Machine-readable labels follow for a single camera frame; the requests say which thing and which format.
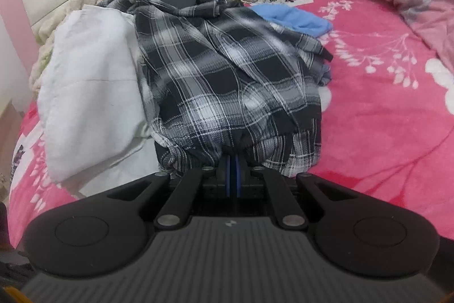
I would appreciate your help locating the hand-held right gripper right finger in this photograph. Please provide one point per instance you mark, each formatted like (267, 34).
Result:
(238, 178)

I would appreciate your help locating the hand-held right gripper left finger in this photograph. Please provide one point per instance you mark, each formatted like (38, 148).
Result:
(227, 178)

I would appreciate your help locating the black white plaid shirt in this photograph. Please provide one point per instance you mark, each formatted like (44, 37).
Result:
(220, 83)

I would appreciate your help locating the pink floral bed blanket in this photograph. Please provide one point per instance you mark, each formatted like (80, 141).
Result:
(372, 129)

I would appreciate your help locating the white cloth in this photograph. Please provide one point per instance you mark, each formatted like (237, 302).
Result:
(92, 93)

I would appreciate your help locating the blue cloth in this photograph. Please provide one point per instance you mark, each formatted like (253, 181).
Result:
(298, 19)

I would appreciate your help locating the wooden nightstand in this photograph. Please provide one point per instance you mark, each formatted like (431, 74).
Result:
(10, 115)

